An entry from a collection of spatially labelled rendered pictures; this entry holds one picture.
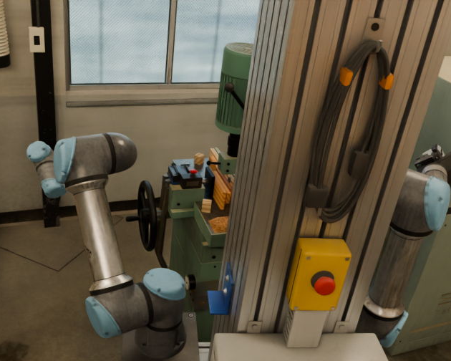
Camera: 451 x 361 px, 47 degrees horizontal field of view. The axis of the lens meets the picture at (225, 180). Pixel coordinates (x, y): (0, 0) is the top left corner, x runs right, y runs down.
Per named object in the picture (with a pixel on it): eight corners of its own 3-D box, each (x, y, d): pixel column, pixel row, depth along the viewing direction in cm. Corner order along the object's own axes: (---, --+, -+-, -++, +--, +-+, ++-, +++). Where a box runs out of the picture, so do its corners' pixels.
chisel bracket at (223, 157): (216, 170, 214) (218, 151, 210) (248, 168, 218) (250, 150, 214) (222, 178, 208) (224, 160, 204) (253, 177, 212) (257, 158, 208)
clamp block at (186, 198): (162, 191, 216) (163, 172, 212) (193, 189, 221) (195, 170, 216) (170, 210, 204) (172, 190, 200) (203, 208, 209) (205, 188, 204)
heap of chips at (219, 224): (207, 220, 196) (208, 213, 194) (238, 217, 200) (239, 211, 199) (214, 233, 189) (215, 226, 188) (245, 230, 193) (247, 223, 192)
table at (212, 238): (151, 171, 236) (152, 160, 233) (214, 168, 246) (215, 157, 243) (185, 251, 187) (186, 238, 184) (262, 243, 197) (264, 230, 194)
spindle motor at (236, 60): (209, 118, 207) (217, 40, 192) (249, 117, 213) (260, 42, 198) (222, 137, 192) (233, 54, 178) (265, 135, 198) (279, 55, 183)
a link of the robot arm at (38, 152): (28, 165, 171) (21, 145, 174) (44, 178, 181) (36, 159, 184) (49, 154, 171) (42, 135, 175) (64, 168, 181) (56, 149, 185)
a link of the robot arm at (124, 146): (147, 123, 145) (97, 157, 187) (110, 128, 140) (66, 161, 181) (156, 163, 145) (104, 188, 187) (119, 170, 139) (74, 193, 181)
